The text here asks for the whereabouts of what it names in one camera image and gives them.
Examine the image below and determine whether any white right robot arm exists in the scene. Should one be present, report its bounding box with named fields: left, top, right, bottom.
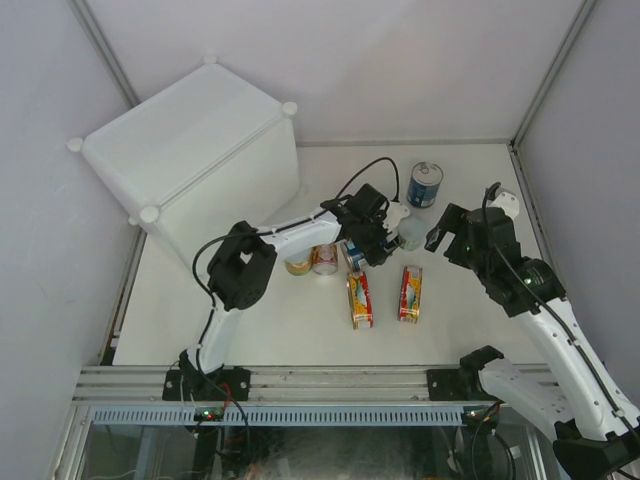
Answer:
left=425, top=204, right=639, bottom=479

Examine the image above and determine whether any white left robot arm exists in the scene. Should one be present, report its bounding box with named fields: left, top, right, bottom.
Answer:
left=178, top=184, right=410, bottom=400

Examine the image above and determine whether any dark blue tall can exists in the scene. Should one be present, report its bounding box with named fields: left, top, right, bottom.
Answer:
left=406, top=161, right=444, bottom=209

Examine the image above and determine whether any yellow can with plastic lid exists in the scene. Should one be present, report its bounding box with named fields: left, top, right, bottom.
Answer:
left=284, top=257, right=313, bottom=276

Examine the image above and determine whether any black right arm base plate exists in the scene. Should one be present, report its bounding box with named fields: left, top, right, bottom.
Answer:
left=426, top=368, right=482, bottom=401

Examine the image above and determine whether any red sardine tin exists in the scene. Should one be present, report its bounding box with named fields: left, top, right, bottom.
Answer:
left=346, top=272, right=374, bottom=330
left=398, top=266, right=423, bottom=324

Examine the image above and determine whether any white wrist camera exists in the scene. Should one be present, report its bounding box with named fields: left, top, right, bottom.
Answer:
left=383, top=201, right=410, bottom=232
left=488, top=187, right=520, bottom=220

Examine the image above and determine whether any light blue labelled can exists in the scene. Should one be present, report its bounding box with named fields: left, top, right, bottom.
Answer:
left=340, top=239, right=368, bottom=272

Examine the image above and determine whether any left red sardine tin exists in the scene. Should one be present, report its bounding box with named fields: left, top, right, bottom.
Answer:
left=346, top=272, right=374, bottom=330

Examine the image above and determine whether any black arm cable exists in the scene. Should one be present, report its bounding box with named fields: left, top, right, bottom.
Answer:
left=191, top=156, right=401, bottom=374
left=480, top=181, right=640, bottom=479

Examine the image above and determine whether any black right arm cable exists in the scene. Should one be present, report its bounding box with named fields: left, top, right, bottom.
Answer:
left=480, top=181, right=640, bottom=479

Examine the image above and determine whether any slotted grey cable duct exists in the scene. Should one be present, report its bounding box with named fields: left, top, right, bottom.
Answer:
left=91, top=405, right=464, bottom=427

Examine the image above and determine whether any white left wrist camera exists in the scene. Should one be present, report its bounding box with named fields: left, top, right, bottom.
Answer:
left=383, top=201, right=410, bottom=232

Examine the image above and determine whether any aluminium frame rail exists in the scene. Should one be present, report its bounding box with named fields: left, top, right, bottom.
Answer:
left=73, top=365, right=446, bottom=405

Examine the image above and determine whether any white plastic cube cabinet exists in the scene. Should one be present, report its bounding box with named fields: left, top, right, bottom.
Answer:
left=67, top=62, right=301, bottom=266

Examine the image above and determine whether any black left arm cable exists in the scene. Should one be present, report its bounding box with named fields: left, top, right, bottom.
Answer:
left=191, top=156, right=401, bottom=374

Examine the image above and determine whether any pink portrait labelled can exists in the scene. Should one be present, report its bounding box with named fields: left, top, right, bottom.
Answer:
left=312, top=243, right=339, bottom=275

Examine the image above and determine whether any right controller circuit board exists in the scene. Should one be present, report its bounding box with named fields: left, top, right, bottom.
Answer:
left=462, top=406, right=495, bottom=425

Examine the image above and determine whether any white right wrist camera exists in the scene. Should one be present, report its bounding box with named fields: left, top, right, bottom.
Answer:
left=488, top=187, right=520, bottom=220

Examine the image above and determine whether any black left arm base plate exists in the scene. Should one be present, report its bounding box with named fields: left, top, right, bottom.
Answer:
left=162, top=367, right=251, bottom=402

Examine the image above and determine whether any green can with plastic lid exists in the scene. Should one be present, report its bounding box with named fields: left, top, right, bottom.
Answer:
left=398, top=216, right=428, bottom=251

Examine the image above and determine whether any left controller circuit board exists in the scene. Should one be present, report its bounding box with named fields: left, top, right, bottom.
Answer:
left=194, top=407, right=225, bottom=422

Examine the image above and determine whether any controller circuit board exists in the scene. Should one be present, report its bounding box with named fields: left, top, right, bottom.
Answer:
left=194, top=407, right=225, bottom=422
left=462, top=406, right=495, bottom=425

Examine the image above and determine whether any right red sardine tin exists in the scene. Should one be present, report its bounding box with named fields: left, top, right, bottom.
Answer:
left=398, top=266, right=423, bottom=324

